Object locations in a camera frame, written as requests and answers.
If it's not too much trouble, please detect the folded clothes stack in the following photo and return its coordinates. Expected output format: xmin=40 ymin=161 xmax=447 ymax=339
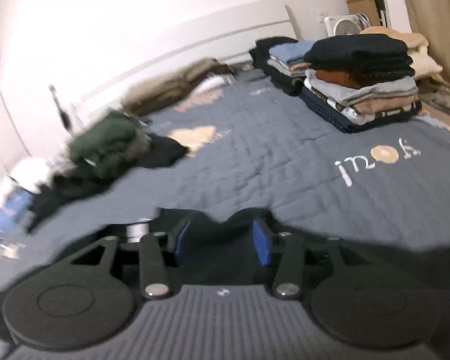
xmin=249 ymin=37 xmax=314 ymax=97
xmin=300 ymin=33 xmax=422 ymax=133

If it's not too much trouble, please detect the grey quilted bedspread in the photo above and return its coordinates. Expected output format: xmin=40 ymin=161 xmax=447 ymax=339
xmin=0 ymin=79 xmax=450 ymax=289

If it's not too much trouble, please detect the white garment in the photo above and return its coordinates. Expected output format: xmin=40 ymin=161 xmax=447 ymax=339
xmin=0 ymin=157 xmax=53 ymax=206

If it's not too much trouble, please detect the black clothes pile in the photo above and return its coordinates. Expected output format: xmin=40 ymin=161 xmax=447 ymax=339
xmin=25 ymin=135 xmax=189 ymax=235

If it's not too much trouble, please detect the blue pillow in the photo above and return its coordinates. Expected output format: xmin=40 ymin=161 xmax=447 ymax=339
xmin=0 ymin=187 xmax=35 ymax=233

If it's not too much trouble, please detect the far folded clothes stack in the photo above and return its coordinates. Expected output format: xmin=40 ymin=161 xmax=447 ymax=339
xmin=249 ymin=37 xmax=314 ymax=97

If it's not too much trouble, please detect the folded brown blanket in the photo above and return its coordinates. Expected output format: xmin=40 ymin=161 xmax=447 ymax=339
xmin=120 ymin=58 xmax=234 ymax=116

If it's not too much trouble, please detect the dark green garment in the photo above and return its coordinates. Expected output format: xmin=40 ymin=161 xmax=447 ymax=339
xmin=68 ymin=111 xmax=152 ymax=179

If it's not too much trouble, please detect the white headboard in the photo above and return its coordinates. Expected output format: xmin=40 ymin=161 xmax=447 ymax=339
xmin=2 ymin=0 xmax=296 ymax=121

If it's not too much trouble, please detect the beige folded garment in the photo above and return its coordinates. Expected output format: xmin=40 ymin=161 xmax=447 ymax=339
xmin=361 ymin=26 xmax=443 ymax=80

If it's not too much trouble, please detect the white box fan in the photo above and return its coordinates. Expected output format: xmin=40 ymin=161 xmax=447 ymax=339
xmin=323 ymin=13 xmax=371 ymax=38

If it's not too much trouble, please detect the near folded clothes stack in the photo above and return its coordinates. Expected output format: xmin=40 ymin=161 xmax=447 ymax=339
xmin=300 ymin=33 xmax=422 ymax=133

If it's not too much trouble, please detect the black sweatshirt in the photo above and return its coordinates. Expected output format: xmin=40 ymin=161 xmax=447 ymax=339
xmin=0 ymin=208 xmax=450 ymax=356

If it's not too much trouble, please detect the white pillow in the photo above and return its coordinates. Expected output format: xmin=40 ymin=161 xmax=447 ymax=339
xmin=194 ymin=74 xmax=235 ymax=93

